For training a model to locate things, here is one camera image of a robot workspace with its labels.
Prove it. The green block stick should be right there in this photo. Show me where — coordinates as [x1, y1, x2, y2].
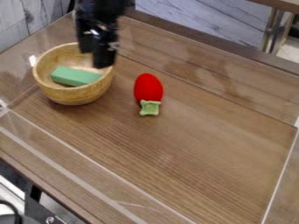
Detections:
[51, 66, 102, 87]

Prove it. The metal table leg background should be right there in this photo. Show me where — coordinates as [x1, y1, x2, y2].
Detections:
[262, 9, 295, 55]

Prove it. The brown wooden bowl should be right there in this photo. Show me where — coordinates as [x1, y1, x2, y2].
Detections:
[32, 42, 114, 106]

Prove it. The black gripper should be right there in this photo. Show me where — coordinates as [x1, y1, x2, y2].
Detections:
[75, 0, 131, 69]

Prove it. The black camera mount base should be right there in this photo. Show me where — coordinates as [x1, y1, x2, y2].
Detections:
[0, 183, 68, 224]

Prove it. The red plush strawberry toy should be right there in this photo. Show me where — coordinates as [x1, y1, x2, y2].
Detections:
[134, 73, 165, 116]

